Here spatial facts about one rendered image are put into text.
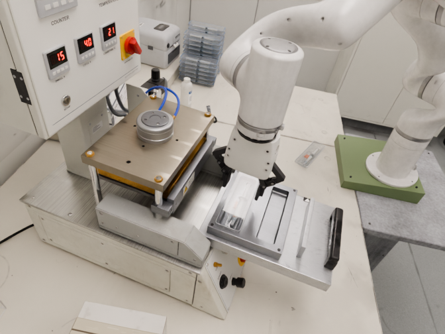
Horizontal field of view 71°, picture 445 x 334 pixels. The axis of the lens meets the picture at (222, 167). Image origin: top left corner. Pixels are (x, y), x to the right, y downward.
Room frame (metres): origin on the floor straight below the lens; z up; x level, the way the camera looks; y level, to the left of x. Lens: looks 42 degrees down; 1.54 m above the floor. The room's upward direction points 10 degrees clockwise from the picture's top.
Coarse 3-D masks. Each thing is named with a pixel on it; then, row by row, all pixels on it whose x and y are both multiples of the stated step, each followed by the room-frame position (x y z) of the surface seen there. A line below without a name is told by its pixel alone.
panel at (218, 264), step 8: (216, 256) 0.40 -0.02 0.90; (224, 256) 0.42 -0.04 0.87; (232, 256) 0.45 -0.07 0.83; (208, 264) 0.36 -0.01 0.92; (216, 264) 0.38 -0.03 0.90; (224, 264) 0.41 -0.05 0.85; (232, 264) 0.43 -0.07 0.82; (240, 264) 0.46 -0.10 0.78; (208, 272) 0.35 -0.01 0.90; (216, 272) 0.37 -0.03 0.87; (224, 272) 0.40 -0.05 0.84; (232, 272) 0.42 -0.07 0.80; (240, 272) 0.45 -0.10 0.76; (216, 280) 0.36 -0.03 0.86; (216, 288) 0.35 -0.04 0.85; (224, 288) 0.37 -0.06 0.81; (232, 288) 0.39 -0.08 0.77; (224, 296) 0.36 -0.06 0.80; (232, 296) 0.38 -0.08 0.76; (224, 304) 0.34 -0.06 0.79
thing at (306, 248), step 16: (304, 208) 0.53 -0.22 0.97; (320, 208) 0.54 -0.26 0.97; (208, 224) 0.43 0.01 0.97; (304, 224) 0.46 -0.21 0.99; (320, 224) 0.49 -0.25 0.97; (224, 240) 0.40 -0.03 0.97; (288, 240) 0.43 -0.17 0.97; (304, 240) 0.41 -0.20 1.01; (320, 240) 0.44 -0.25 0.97; (240, 256) 0.38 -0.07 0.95; (256, 256) 0.37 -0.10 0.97; (288, 256) 0.39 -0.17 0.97; (304, 256) 0.39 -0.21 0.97; (320, 256) 0.40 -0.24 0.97; (288, 272) 0.36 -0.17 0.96; (304, 272) 0.35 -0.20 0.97; (320, 272) 0.36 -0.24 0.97; (320, 288) 0.34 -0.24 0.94
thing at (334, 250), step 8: (336, 208) 0.51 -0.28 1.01; (336, 216) 0.49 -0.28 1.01; (336, 224) 0.46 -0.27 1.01; (336, 232) 0.44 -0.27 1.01; (336, 240) 0.42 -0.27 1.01; (328, 248) 0.41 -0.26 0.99; (336, 248) 0.40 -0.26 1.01; (328, 256) 0.38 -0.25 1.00; (336, 256) 0.38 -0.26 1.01; (328, 264) 0.37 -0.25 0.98; (336, 264) 0.37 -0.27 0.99
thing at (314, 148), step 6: (312, 144) 1.08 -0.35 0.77; (318, 144) 1.09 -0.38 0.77; (306, 150) 1.03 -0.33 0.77; (312, 150) 1.04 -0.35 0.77; (318, 150) 1.05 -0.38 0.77; (300, 156) 0.99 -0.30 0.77; (306, 156) 0.99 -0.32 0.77; (312, 156) 1.00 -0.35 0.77; (300, 162) 0.95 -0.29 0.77; (306, 162) 0.96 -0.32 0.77
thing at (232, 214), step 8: (240, 176) 0.57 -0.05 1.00; (248, 176) 0.57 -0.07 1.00; (240, 184) 0.54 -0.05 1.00; (248, 184) 0.54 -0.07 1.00; (256, 184) 0.55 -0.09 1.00; (232, 192) 0.51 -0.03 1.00; (240, 192) 0.51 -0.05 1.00; (248, 192) 0.52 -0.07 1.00; (232, 200) 0.48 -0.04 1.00; (240, 200) 0.49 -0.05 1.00; (248, 200) 0.49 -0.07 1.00; (224, 208) 0.46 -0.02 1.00; (232, 208) 0.46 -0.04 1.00; (240, 208) 0.47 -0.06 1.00; (224, 216) 0.43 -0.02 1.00; (232, 216) 0.44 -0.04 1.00; (240, 216) 0.44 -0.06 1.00; (224, 224) 0.41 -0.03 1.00; (232, 224) 0.42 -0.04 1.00; (240, 224) 0.42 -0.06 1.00
